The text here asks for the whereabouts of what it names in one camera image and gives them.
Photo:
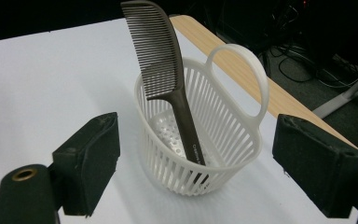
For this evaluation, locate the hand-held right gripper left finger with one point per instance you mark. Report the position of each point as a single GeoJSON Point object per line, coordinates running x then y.
{"type": "Point", "coordinates": [87, 161]}

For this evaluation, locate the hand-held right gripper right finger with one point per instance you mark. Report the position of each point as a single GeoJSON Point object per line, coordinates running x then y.
{"type": "Point", "coordinates": [317, 161]}

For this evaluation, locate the white slatted plastic basket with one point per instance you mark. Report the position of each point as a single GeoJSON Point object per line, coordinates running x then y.
{"type": "Point", "coordinates": [263, 84]}

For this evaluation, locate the dark brown comb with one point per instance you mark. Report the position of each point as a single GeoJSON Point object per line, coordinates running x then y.
{"type": "Point", "coordinates": [158, 46]}

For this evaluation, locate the grey metal stand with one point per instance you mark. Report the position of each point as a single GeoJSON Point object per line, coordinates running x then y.
{"type": "Point", "coordinates": [341, 98]}

